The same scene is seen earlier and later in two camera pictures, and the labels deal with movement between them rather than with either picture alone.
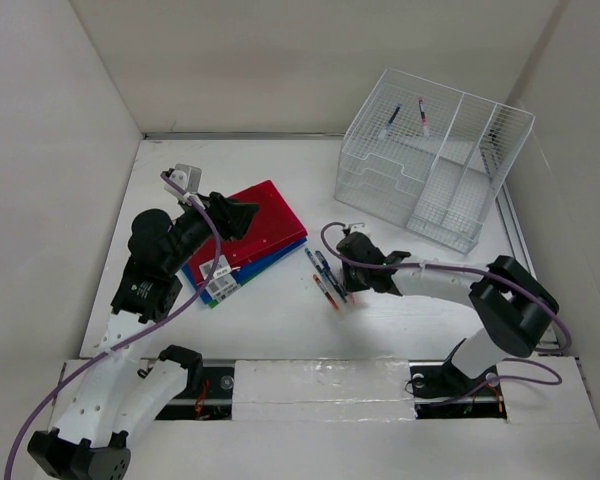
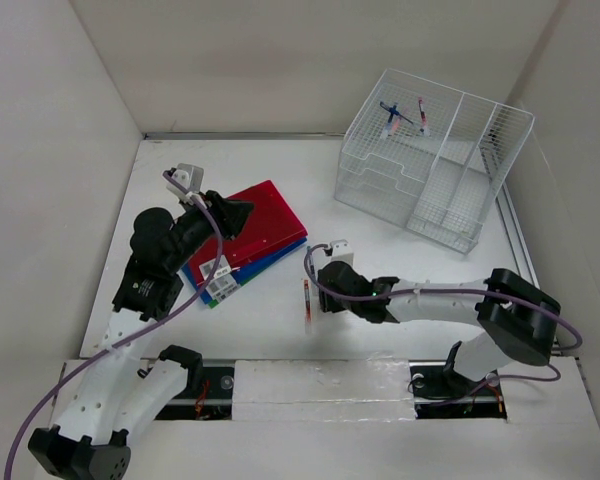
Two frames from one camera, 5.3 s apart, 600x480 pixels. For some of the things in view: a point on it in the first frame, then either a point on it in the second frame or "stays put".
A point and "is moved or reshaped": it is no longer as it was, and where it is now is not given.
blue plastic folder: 246,271 stays put
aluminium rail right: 513,232 stays put
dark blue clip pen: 331,275 is moved or reshaped
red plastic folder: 274,226 stays put
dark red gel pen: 422,112 stays put
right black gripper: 351,284 -> 329,302
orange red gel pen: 325,292 is moved or reshaped
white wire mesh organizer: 429,158 stays put
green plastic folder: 214,303 stays put
